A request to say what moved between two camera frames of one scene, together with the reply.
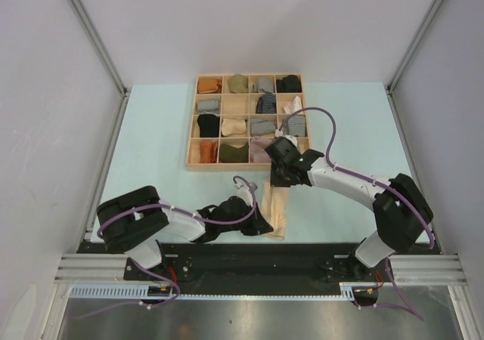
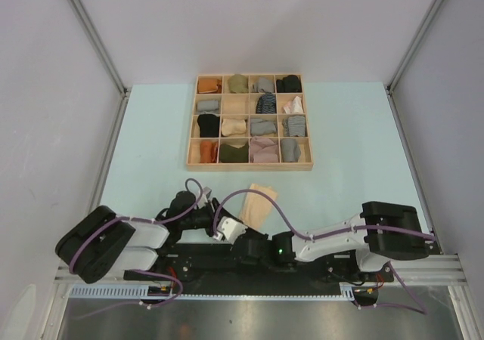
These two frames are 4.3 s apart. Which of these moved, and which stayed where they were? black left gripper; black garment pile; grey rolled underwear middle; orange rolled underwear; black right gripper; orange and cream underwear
Moved: black left gripper; black right gripper
Stayed: grey rolled underwear middle; orange rolled underwear; black garment pile; orange and cream underwear
